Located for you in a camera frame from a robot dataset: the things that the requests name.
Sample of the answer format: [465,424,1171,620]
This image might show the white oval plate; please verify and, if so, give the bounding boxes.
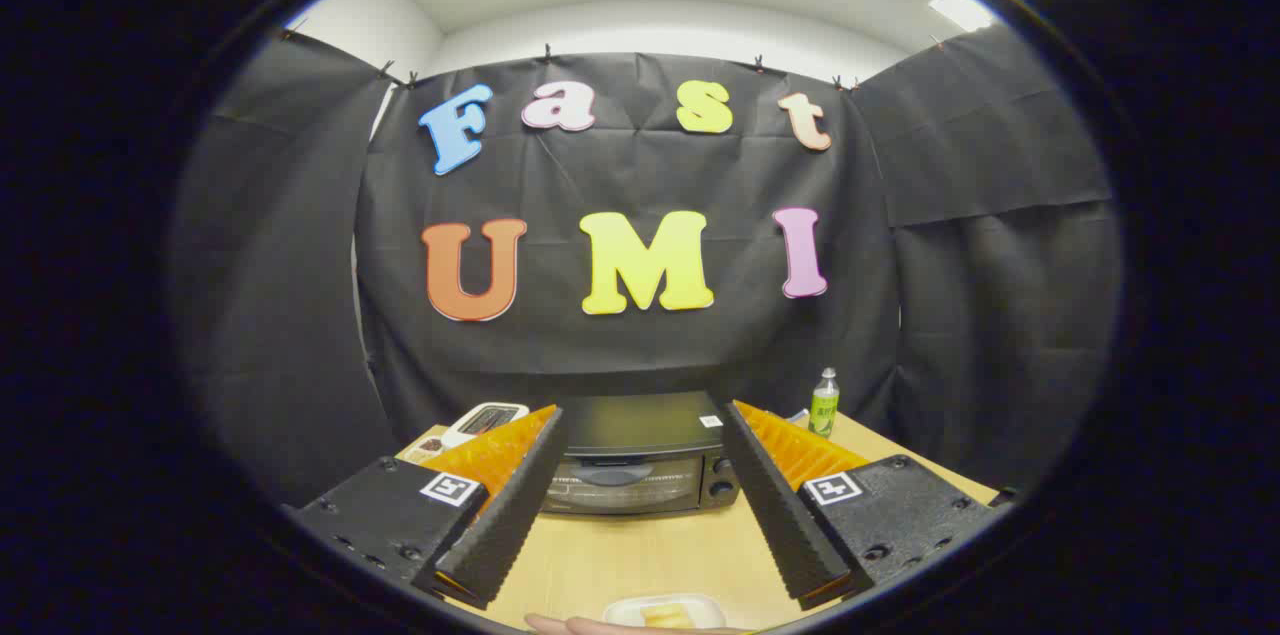
[602,594,728,630]

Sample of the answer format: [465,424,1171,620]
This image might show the small ceiling light panel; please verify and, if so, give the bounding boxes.
[928,0,998,33]

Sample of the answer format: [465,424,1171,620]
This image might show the green label drink bottle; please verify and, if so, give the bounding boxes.
[808,367,841,439]

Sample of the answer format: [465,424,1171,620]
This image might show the row of black cloth clips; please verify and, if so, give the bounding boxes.
[280,20,946,92]

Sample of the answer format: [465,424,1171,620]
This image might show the white pop-up toaster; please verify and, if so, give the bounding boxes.
[440,402,530,449]

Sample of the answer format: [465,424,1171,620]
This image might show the black backdrop cloth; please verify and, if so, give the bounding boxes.
[170,25,1126,511]

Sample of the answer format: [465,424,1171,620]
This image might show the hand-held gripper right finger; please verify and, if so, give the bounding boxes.
[720,400,1006,613]

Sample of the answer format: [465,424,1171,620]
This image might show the black toaster oven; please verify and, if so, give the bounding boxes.
[540,391,743,518]

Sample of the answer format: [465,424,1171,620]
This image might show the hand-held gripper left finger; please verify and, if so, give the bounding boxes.
[285,403,571,611]

